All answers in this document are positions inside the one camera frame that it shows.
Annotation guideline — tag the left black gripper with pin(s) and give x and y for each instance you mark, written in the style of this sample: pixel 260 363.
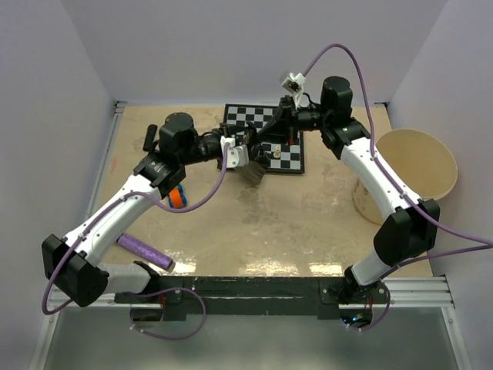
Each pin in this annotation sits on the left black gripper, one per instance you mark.
pixel 227 130

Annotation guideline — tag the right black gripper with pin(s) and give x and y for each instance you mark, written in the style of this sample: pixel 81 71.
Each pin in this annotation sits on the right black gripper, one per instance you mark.
pixel 284 125

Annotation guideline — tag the black trash bag roll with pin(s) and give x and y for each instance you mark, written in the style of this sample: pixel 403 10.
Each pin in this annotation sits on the black trash bag roll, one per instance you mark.
pixel 149 139

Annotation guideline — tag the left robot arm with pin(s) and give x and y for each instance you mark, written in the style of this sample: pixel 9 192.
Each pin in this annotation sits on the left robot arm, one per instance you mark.
pixel 71 262

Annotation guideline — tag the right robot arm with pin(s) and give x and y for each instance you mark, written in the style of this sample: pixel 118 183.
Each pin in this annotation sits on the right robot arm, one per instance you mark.
pixel 409 228

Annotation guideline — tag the beige round trash bin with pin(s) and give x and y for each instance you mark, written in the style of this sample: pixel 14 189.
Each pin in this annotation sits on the beige round trash bin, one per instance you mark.
pixel 404 161

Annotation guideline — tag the white chess piece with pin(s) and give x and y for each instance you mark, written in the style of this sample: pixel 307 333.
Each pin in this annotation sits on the white chess piece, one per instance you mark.
pixel 277 151

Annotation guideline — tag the black white chessboard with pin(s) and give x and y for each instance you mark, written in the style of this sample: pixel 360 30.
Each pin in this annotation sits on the black white chessboard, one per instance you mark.
pixel 291 160

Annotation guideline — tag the colourful toy block car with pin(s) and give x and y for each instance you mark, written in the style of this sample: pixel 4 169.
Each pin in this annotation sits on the colourful toy block car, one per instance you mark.
pixel 176 198

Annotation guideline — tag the purple glitter microphone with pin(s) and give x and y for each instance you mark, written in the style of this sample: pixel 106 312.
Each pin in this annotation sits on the purple glitter microphone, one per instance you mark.
pixel 146 252

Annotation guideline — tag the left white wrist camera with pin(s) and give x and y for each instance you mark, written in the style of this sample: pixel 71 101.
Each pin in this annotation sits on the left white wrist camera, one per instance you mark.
pixel 233 156

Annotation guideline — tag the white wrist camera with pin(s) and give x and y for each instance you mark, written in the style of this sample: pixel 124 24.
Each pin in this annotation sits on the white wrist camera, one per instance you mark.
pixel 233 156
pixel 294 84

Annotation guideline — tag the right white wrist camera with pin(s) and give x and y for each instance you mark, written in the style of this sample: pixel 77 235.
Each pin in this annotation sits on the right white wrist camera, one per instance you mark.
pixel 294 84

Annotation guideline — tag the aluminium left rail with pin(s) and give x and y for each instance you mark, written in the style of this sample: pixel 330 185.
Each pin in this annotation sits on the aluminium left rail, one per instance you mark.
pixel 117 111

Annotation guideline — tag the aluminium rail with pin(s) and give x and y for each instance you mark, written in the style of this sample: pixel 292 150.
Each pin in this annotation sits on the aluminium rail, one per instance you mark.
pixel 413 292
pixel 117 111

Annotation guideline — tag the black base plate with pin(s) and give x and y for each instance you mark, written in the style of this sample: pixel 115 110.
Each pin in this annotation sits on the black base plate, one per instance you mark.
pixel 326 298

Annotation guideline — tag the aluminium front rail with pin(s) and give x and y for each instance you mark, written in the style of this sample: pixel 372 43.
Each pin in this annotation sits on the aluminium front rail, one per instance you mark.
pixel 413 292

